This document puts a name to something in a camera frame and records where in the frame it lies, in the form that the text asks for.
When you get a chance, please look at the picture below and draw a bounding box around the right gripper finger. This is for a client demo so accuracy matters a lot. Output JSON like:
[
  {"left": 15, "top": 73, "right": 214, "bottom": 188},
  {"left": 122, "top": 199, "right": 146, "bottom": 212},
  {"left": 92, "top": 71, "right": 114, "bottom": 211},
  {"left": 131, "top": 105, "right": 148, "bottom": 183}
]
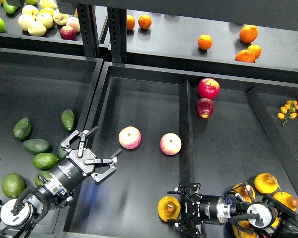
[
  {"left": 175, "top": 219, "right": 202, "bottom": 236},
  {"left": 167, "top": 183, "right": 201, "bottom": 201}
]

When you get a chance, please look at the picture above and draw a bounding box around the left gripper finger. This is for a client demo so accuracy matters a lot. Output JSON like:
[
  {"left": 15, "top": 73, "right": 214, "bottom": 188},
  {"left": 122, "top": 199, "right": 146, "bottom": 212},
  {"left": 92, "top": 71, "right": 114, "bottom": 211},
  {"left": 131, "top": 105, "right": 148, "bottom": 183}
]
[
  {"left": 61, "top": 126, "right": 98, "bottom": 158},
  {"left": 84, "top": 149, "right": 122, "bottom": 185}
]

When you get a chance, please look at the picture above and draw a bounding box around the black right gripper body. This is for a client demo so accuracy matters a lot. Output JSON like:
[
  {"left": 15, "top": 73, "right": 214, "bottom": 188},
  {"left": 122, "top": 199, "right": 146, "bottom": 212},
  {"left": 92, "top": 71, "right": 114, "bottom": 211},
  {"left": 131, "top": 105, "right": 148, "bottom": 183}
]
[{"left": 185, "top": 194, "right": 225, "bottom": 226}]

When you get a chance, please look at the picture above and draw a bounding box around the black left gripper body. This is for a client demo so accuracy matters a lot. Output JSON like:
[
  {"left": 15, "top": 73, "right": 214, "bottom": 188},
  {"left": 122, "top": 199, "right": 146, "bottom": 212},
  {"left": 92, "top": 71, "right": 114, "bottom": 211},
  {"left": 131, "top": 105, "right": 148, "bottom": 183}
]
[{"left": 50, "top": 149, "right": 96, "bottom": 190}]

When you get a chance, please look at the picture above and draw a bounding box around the dark green avocado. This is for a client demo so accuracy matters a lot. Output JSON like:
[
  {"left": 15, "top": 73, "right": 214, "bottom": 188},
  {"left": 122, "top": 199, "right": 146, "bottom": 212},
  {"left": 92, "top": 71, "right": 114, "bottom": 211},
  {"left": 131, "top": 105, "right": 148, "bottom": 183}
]
[{"left": 22, "top": 138, "right": 52, "bottom": 155}]

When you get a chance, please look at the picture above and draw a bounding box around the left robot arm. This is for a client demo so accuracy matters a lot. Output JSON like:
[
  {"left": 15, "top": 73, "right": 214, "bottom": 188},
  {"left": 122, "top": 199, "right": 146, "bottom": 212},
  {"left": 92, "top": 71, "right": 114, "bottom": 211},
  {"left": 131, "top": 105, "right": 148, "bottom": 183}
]
[{"left": 0, "top": 127, "right": 122, "bottom": 238}]

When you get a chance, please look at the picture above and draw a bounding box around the yellow pear beside arm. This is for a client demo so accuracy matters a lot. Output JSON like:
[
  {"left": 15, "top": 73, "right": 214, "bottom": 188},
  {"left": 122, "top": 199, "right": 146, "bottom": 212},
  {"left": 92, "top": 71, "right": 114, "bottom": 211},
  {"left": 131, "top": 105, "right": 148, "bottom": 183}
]
[{"left": 232, "top": 183, "right": 256, "bottom": 203}]

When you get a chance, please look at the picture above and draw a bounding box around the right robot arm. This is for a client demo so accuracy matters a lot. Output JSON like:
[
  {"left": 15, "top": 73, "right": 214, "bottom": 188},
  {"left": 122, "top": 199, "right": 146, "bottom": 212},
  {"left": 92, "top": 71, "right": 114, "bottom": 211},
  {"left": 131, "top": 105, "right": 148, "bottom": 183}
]
[{"left": 167, "top": 183, "right": 298, "bottom": 238}]

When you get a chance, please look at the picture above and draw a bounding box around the green avocado upper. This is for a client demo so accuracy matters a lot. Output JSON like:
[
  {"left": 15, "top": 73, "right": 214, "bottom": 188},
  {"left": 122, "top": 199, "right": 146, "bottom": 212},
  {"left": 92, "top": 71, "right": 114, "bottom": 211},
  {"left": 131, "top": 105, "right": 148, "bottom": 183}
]
[{"left": 61, "top": 109, "right": 75, "bottom": 131}]

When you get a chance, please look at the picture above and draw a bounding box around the green avocado centre right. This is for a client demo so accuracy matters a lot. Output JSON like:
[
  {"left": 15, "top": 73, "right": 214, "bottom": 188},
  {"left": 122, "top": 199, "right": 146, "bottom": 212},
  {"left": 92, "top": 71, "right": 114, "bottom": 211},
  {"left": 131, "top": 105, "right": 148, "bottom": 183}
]
[{"left": 34, "top": 171, "right": 52, "bottom": 186}]

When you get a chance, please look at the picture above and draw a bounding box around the green avocado middle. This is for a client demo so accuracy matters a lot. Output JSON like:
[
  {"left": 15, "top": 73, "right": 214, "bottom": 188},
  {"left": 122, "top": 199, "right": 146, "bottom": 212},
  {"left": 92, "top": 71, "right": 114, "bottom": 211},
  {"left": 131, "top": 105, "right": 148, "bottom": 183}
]
[{"left": 32, "top": 153, "right": 58, "bottom": 170}]

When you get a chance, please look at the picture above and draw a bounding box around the yellow pear bottom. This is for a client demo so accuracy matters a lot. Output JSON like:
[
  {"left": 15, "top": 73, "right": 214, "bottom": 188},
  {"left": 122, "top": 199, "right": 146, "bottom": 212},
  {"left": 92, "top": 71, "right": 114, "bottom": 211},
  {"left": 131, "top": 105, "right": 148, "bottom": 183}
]
[{"left": 231, "top": 220, "right": 258, "bottom": 238}]

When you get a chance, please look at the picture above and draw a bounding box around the dark avocado far left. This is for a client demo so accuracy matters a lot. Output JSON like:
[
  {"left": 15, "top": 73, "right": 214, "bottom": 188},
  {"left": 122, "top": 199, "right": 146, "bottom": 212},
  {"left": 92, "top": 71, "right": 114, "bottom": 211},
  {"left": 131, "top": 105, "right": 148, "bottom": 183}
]
[{"left": 13, "top": 118, "right": 32, "bottom": 141}]

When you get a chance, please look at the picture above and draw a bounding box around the light green avocado large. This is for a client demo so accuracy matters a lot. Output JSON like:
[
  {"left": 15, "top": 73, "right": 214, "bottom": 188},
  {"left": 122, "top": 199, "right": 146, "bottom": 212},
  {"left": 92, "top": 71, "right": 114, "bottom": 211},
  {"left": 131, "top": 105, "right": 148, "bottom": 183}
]
[{"left": 1, "top": 173, "right": 26, "bottom": 199}]

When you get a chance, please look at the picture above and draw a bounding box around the pale yellow pear front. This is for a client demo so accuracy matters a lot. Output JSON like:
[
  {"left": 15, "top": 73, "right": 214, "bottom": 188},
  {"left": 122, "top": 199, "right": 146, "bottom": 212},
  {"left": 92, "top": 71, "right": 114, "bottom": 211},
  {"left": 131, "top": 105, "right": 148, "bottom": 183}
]
[{"left": 27, "top": 21, "right": 47, "bottom": 37}]

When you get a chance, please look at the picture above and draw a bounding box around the pale yellow pear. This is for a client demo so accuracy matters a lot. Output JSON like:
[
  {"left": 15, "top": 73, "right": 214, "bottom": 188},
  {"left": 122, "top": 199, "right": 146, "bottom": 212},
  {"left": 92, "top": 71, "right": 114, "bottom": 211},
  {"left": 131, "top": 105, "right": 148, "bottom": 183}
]
[
  {"left": 27, "top": 21, "right": 47, "bottom": 37},
  {"left": 21, "top": 5, "right": 39, "bottom": 20},
  {"left": 52, "top": 9, "right": 70, "bottom": 26},
  {"left": 18, "top": 14, "right": 35, "bottom": 32},
  {"left": 36, "top": 12, "right": 54, "bottom": 29}
]

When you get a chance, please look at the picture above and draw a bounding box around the pale yellow pear right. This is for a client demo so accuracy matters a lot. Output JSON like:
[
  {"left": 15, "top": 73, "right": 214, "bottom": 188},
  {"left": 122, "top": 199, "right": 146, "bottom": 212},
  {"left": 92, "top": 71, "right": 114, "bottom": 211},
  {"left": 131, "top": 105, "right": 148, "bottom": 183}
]
[{"left": 52, "top": 9, "right": 70, "bottom": 26}]

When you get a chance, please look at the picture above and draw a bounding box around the pale yellow pear middle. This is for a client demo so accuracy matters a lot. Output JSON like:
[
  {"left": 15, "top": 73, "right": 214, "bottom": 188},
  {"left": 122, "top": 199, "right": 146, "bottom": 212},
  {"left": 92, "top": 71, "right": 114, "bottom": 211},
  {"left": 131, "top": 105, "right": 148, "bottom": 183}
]
[{"left": 36, "top": 12, "right": 54, "bottom": 29}]

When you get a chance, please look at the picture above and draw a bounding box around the pale yellow pear left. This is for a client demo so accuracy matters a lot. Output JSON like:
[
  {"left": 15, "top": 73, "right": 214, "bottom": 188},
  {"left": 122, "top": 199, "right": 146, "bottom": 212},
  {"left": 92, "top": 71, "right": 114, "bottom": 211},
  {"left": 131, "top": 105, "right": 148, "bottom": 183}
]
[{"left": 18, "top": 14, "right": 35, "bottom": 32}]

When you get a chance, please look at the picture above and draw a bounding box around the pale yellow pear top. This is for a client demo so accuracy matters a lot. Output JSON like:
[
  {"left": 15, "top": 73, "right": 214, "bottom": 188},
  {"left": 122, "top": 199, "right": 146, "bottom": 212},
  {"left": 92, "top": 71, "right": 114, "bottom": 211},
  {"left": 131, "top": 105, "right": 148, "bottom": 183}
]
[{"left": 21, "top": 5, "right": 39, "bottom": 20}]

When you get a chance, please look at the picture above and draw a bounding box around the pink apple left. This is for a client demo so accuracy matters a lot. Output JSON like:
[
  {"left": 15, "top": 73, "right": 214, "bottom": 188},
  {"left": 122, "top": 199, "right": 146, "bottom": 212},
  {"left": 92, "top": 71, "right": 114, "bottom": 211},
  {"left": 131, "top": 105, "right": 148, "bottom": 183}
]
[{"left": 118, "top": 126, "right": 142, "bottom": 149}]

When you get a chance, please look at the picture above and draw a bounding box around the pink apple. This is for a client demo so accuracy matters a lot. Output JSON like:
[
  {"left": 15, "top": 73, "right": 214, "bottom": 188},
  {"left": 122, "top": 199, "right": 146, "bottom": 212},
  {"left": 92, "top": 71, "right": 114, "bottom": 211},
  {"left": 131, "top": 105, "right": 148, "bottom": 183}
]
[
  {"left": 118, "top": 126, "right": 142, "bottom": 149},
  {"left": 159, "top": 133, "right": 182, "bottom": 156}
]

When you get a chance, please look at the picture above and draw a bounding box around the pink apple right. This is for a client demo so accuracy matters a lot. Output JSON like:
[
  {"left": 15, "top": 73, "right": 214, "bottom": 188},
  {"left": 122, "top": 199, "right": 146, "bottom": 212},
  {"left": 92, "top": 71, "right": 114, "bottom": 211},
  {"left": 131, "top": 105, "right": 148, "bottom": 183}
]
[{"left": 159, "top": 133, "right": 182, "bottom": 156}]

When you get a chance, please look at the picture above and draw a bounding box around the black middle divided bin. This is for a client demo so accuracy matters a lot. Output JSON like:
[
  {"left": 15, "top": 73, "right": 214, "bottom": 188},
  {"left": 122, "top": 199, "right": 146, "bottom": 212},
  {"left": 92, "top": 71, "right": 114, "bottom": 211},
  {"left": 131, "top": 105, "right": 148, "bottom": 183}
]
[{"left": 65, "top": 63, "right": 298, "bottom": 238}]

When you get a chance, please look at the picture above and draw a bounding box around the dark red apple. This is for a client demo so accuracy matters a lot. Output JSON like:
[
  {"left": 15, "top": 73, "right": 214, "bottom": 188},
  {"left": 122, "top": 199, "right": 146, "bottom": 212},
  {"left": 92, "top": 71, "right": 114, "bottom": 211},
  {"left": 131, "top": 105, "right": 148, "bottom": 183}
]
[{"left": 195, "top": 98, "right": 214, "bottom": 119}]

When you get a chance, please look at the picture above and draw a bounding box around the bright red apple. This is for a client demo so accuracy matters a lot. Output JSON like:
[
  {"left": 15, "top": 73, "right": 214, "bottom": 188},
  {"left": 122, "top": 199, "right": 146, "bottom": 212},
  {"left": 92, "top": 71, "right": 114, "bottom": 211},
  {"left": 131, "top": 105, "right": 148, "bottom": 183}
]
[{"left": 197, "top": 78, "right": 220, "bottom": 100}]

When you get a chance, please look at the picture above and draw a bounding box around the red apple on shelf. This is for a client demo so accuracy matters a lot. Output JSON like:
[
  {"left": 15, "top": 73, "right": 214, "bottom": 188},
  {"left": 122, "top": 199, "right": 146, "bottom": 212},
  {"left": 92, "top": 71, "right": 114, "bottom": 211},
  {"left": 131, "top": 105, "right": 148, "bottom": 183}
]
[{"left": 60, "top": 25, "right": 76, "bottom": 41}]

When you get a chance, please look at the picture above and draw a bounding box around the pink peach on shelf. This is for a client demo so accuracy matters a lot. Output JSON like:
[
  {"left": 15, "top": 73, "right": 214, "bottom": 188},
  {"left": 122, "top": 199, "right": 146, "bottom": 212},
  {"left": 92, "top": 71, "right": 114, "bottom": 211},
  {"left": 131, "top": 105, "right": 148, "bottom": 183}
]
[{"left": 66, "top": 17, "right": 80, "bottom": 33}]

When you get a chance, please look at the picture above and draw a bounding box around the orange cherry tomato cluster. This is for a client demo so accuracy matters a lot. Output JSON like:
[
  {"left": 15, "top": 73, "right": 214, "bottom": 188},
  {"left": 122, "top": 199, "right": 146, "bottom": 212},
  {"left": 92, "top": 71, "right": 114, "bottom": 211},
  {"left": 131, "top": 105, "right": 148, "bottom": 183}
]
[{"left": 277, "top": 100, "right": 298, "bottom": 126}]

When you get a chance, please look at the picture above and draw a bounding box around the orange on shelf left edge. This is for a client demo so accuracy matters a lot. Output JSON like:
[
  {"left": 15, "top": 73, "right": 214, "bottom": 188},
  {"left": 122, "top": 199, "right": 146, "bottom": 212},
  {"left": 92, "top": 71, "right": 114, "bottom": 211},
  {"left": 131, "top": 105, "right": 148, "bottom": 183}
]
[{"left": 127, "top": 15, "right": 136, "bottom": 31}]

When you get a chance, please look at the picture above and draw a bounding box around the yellow lemon on shelf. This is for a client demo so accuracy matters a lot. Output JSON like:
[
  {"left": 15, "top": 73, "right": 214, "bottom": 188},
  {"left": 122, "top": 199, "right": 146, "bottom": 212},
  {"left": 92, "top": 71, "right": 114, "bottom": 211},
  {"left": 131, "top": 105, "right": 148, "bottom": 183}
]
[{"left": 39, "top": 7, "right": 55, "bottom": 16}]

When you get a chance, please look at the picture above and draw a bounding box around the dark avocado by wall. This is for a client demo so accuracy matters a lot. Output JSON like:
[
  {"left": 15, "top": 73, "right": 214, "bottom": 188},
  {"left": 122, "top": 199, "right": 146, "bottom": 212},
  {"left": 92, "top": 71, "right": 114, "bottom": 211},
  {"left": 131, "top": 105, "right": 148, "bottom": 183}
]
[{"left": 57, "top": 143, "right": 68, "bottom": 161}]

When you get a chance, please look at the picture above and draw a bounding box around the black shelf post left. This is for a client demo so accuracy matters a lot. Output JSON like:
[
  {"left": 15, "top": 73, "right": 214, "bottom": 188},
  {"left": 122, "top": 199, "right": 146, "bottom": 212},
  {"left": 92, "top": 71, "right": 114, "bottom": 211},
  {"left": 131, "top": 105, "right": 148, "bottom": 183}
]
[{"left": 77, "top": 3, "right": 100, "bottom": 58}]

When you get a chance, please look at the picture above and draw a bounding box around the black shelf post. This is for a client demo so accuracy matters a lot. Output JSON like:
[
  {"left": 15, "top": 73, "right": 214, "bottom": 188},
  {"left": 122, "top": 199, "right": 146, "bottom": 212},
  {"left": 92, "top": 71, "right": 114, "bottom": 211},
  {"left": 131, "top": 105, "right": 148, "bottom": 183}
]
[
  {"left": 77, "top": 3, "right": 100, "bottom": 58},
  {"left": 107, "top": 7, "right": 127, "bottom": 63}
]

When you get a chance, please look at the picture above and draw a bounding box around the black shelf post right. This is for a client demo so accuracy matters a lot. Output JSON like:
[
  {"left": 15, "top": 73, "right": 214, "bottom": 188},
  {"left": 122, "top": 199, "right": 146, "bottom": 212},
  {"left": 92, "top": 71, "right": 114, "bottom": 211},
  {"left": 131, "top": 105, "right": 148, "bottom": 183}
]
[{"left": 107, "top": 7, "right": 127, "bottom": 63}]

